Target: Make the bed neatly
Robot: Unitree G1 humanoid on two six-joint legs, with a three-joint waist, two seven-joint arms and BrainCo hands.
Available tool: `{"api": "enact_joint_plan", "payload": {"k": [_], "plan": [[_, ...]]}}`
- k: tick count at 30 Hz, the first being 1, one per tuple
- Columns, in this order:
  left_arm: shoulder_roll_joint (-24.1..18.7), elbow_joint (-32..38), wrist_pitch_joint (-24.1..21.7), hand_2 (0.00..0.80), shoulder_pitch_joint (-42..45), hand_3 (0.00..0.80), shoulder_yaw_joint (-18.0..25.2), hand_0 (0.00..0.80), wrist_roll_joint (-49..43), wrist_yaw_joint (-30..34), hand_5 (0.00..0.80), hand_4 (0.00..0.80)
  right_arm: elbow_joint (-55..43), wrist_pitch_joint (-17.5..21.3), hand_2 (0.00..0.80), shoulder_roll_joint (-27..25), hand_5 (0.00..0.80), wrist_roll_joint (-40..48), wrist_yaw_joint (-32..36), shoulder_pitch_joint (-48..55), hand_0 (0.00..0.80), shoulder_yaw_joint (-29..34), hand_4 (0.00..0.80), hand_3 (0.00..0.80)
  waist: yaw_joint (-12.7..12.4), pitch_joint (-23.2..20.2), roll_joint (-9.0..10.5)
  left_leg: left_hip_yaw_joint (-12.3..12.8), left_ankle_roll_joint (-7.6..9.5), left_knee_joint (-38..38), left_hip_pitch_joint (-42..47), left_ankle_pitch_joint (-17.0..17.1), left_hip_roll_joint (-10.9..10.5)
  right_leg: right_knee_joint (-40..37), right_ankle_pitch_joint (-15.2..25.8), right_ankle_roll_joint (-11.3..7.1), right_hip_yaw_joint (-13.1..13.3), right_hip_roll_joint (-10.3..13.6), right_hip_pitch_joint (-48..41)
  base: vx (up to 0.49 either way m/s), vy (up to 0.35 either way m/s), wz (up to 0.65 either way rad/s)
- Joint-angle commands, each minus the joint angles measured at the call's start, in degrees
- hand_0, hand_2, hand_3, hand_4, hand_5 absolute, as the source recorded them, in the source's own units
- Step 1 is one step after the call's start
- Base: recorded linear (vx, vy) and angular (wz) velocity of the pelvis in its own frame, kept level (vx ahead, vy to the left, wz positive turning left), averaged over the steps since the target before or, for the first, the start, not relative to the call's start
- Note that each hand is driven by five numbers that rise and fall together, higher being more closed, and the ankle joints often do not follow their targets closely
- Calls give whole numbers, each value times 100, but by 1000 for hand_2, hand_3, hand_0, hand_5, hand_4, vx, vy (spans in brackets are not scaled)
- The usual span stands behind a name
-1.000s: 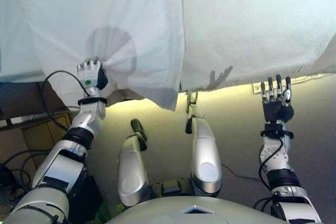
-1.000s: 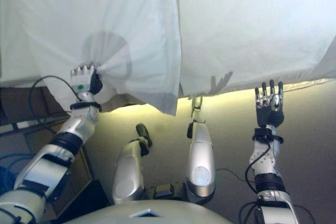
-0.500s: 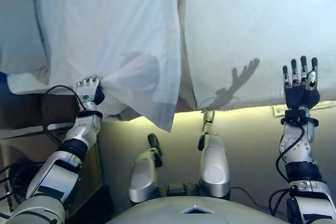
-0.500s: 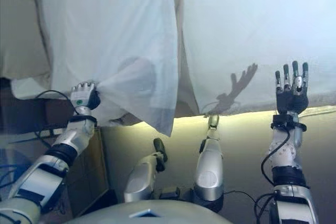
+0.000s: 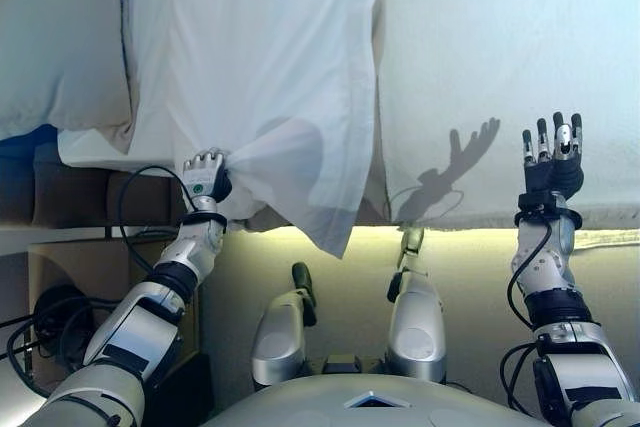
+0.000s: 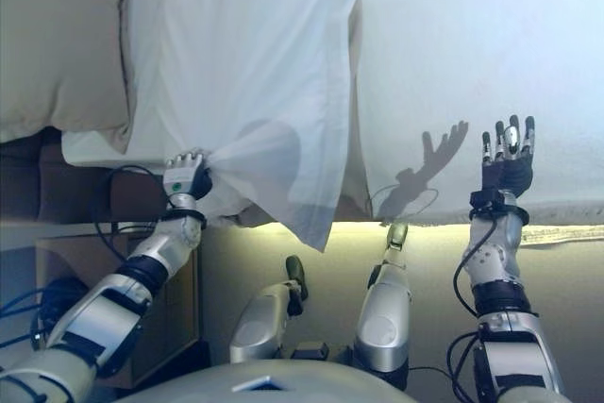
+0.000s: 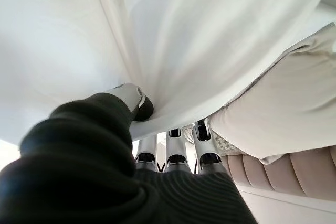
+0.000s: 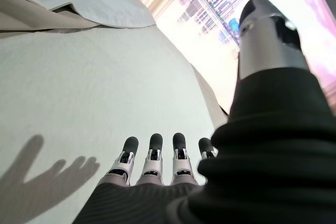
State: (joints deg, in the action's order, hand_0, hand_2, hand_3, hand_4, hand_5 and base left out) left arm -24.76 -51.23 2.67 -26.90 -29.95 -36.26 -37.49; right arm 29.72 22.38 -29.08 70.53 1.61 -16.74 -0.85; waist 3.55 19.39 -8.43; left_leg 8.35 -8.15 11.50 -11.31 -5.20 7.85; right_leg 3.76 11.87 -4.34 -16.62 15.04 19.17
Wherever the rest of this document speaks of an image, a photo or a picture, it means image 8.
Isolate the beige flat sheet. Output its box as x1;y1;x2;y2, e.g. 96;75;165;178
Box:
0;0;229;124

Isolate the textured white bedspread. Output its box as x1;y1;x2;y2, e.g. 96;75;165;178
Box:
0;24;218;224

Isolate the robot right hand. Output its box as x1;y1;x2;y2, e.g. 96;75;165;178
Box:
73;0;336;224

